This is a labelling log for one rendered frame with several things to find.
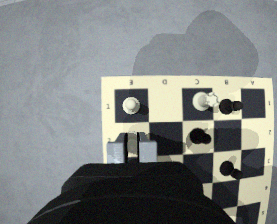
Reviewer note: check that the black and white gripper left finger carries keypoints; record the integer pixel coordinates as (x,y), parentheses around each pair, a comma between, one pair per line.
(116,151)

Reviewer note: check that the white pawn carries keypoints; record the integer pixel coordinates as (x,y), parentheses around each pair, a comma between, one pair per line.
(131,105)

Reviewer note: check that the white chess rook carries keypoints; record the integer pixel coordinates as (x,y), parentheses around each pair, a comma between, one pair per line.
(202,101)

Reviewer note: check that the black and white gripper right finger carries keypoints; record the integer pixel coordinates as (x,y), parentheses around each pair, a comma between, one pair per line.
(146,149)

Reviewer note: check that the cream and black chessboard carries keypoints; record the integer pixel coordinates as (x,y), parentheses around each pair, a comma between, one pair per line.
(167,115)

